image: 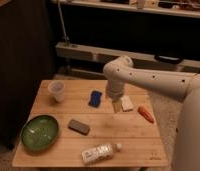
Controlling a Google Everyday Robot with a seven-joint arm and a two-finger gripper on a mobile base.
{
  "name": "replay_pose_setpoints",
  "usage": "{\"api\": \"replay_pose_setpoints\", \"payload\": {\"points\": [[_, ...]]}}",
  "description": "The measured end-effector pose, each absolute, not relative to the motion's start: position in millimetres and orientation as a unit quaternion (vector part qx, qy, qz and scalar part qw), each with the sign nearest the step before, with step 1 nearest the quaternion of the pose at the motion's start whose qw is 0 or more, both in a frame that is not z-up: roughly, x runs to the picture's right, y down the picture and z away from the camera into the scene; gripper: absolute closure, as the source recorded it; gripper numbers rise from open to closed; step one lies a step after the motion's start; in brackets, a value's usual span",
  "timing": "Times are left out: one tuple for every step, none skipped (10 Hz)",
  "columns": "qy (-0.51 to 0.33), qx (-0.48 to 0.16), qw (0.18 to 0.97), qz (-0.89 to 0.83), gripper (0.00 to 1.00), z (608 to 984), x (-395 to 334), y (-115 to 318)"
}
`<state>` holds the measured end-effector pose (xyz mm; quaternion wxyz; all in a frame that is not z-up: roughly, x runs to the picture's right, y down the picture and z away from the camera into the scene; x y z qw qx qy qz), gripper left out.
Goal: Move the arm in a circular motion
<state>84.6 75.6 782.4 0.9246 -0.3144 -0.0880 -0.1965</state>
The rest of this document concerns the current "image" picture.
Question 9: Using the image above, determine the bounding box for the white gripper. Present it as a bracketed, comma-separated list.
[106, 80, 124, 113]

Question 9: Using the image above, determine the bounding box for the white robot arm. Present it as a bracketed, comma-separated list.
[103, 56, 200, 171]

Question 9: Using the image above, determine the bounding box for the white sponge block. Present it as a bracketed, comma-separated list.
[121, 96, 133, 112]

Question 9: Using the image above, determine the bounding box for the blue sponge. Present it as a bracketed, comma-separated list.
[89, 91, 102, 107]

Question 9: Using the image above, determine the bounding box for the orange carrot toy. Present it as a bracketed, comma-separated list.
[138, 106, 154, 123]

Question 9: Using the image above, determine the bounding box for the wooden table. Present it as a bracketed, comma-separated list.
[12, 80, 168, 168]

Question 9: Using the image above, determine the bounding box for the clear plastic bottle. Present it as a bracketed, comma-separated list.
[81, 143, 122, 164]

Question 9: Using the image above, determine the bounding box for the grey rectangular block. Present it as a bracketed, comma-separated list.
[68, 119, 90, 135]

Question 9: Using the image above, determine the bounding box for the white lower shelf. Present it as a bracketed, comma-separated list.
[56, 42, 200, 73]

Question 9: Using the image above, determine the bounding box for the white shelf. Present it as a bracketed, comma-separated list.
[56, 42, 200, 73]
[50, 0, 200, 19]

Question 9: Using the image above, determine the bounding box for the clear plastic cup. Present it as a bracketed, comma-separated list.
[48, 80, 65, 102]

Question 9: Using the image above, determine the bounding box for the metal shelf pole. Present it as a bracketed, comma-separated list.
[57, 0, 70, 46]

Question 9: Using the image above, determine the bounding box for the green ceramic bowl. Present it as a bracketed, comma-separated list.
[20, 115, 59, 152]

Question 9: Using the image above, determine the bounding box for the white upper shelf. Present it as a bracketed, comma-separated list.
[50, 0, 200, 19]

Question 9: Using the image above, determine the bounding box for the black handle object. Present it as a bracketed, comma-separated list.
[154, 55, 184, 65]

